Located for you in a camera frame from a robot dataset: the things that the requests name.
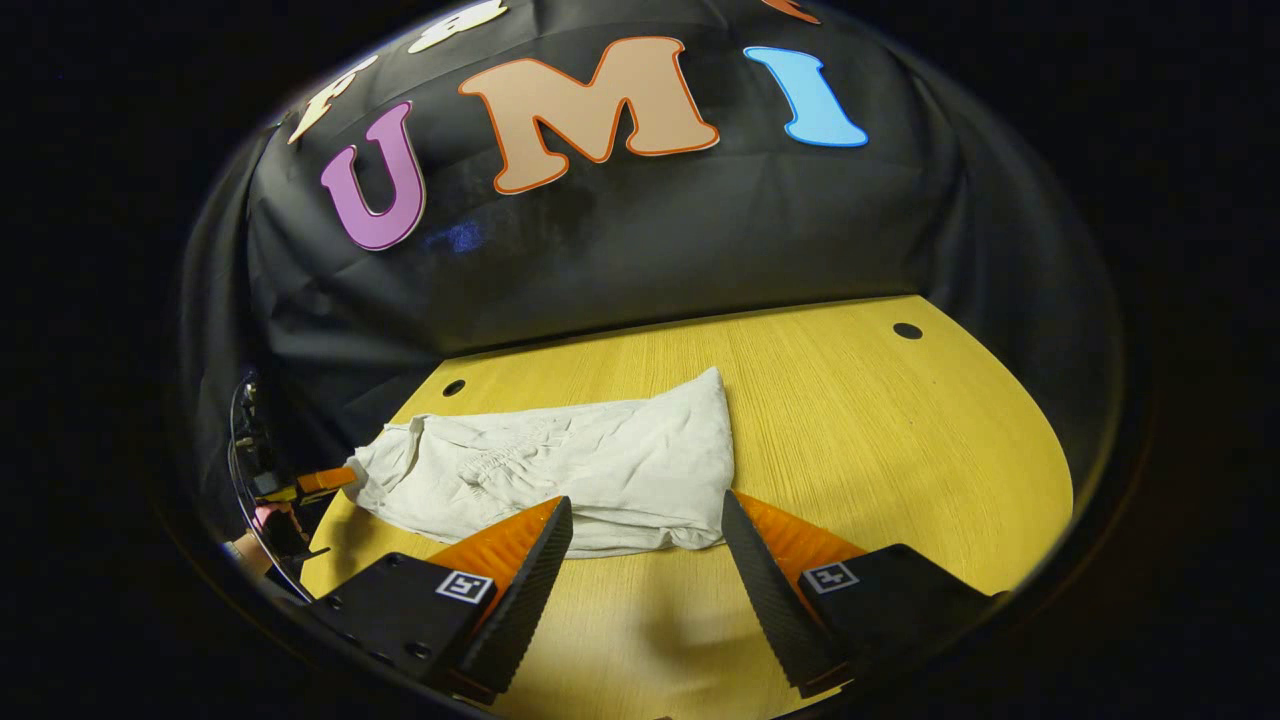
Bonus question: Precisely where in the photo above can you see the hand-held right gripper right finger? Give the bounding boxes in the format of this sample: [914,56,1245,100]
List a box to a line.
[720,488,1006,701]

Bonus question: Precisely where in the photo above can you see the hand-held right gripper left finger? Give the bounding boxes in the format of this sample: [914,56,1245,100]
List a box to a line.
[310,495,576,703]

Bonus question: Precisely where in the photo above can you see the white jeans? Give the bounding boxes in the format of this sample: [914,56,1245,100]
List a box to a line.
[343,366,736,559]

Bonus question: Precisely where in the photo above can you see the black backdrop cloth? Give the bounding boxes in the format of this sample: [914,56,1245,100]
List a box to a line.
[180,0,1121,561]

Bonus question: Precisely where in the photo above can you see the thin curved black cable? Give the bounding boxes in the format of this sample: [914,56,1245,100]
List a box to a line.
[228,380,303,603]

